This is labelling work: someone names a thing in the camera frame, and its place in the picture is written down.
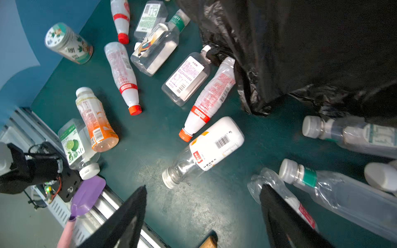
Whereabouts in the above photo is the purple shovel pink handle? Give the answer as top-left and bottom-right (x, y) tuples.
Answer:
(57, 176), (106, 248)

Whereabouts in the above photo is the lime label clear bottle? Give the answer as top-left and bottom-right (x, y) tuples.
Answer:
(58, 118), (100, 180)

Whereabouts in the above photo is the red label yellow cap bottle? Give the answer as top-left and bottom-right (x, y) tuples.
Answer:
(247, 167), (319, 232)

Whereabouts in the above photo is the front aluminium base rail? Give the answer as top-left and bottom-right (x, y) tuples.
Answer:
(0, 106), (171, 248)

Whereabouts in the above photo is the clear bottle red cap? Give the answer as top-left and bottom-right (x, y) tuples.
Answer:
(104, 42), (142, 116)

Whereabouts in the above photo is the green white lidded can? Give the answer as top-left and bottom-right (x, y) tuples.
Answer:
(44, 22), (94, 65)

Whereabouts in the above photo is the orange juice bottle white cap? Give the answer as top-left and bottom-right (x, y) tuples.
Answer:
(75, 87), (119, 153)

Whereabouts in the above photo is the green cap clear bottle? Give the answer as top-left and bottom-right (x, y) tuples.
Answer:
(130, 9), (190, 76)

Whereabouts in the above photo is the clear flat white label bottle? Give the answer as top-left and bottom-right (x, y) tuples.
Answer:
(161, 45), (211, 106)

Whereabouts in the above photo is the blue garden fork wooden handle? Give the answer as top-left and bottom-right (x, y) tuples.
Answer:
(199, 236), (218, 248)

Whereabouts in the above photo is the white red label bottle upright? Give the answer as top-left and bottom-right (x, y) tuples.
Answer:
(179, 57), (236, 142)

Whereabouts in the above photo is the clear bottle green white label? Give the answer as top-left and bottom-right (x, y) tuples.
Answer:
(302, 116), (397, 160)

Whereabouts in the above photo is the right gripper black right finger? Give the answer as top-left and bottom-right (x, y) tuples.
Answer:
(260, 185), (333, 248)

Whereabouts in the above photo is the white label barcode bottle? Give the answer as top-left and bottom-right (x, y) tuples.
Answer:
(162, 116), (245, 189)

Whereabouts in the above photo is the white orange label bottle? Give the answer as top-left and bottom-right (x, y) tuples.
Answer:
(364, 160), (397, 196)

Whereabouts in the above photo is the clear bottle green band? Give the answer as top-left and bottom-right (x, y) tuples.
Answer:
(279, 159), (397, 242)

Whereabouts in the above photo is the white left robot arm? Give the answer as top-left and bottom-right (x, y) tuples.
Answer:
(1, 142), (63, 194)

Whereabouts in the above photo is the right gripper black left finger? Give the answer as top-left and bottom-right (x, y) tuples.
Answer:
(80, 186), (147, 248)

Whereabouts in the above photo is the white bottle red cap left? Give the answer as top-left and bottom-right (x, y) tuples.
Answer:
(110, 0), (130, 44)

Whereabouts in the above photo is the black bin bag bin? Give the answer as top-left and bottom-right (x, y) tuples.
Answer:
(177, 1), (397, 126)

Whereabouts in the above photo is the small clear white label bottle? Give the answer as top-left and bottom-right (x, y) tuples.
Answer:
(134, 1), (168, 42)

